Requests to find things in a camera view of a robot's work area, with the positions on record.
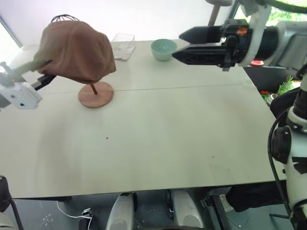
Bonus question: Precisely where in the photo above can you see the grey rounded robot leg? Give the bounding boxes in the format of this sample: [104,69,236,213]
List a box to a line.
[172,190,205,230]
[105,192,134,230]

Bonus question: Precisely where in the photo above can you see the pale green ceramic bowl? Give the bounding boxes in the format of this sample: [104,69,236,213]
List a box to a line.
[150,39,178,61]

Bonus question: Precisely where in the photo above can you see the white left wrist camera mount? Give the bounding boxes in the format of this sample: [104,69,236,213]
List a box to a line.
[0,80,43,110]

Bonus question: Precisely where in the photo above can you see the grey stool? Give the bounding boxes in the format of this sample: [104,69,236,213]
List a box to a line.
[205,0,235,26]

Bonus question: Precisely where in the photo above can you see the green artificial plant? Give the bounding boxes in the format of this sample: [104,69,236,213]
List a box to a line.
[276,75,296,94]

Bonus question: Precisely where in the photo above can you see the clear plastic box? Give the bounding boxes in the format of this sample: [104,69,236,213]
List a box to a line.
[110,33,136,62]

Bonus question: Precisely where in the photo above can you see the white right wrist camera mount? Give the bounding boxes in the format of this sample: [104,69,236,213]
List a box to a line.
[239,0,273,66]

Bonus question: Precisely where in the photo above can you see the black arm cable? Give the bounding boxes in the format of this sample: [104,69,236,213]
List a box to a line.
[267,107,297,219]
[7,195,25,230]

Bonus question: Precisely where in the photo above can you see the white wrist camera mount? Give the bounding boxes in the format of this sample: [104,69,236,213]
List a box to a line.
[239,0,273,66]
[0,80,43,110]

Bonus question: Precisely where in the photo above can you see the white floor cable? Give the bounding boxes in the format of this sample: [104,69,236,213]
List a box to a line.
[57,200,94,230]

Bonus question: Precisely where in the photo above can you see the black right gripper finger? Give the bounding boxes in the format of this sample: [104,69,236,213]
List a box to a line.
[172,44,227,68]
[178,25,223,45]

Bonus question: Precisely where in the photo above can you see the brown fabric cap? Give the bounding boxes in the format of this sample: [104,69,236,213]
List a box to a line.
[33,20,117,85]

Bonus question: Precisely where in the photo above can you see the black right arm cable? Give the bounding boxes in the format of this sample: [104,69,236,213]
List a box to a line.
[267,107,297,219]

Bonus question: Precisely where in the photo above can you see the black side table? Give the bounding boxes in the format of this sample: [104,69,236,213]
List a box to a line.
[242,64,307,113]

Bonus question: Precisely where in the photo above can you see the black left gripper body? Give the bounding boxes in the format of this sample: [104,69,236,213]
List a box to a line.
[0,61,26,87]

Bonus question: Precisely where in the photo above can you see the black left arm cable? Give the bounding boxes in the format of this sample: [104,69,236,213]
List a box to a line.
[7,195,25,230]

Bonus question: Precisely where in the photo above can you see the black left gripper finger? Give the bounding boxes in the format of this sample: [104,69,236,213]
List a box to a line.
[35,74,57,92]
[12,59,53,82]

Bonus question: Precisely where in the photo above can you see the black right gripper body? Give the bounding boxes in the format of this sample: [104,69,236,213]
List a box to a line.
[219,19,251,72]

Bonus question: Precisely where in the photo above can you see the wooden hat stand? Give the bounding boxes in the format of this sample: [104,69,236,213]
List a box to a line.
[51,14,114,109]

